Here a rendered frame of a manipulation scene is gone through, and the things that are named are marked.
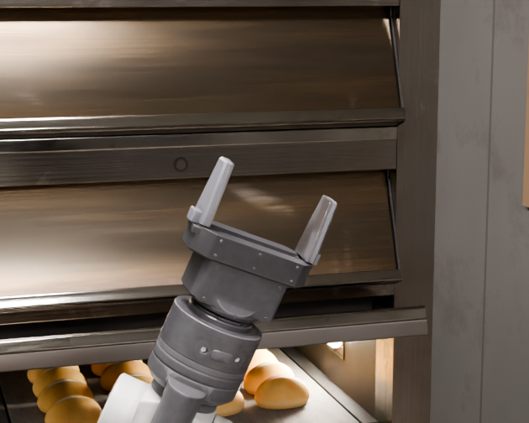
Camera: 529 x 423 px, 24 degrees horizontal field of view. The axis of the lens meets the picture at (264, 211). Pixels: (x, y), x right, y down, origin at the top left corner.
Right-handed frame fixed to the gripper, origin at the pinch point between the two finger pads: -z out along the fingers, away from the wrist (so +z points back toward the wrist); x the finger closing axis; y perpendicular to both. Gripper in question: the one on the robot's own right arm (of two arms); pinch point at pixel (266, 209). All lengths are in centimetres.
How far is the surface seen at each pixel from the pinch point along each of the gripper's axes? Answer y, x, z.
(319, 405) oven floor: 85, -61, 45
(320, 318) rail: 58, -40, 23
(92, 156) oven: 75, -3, 15
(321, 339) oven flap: 57, -41, 26
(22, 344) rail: 58, 1, 40
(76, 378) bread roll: 103, -23, 60
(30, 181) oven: 75, 5, 21
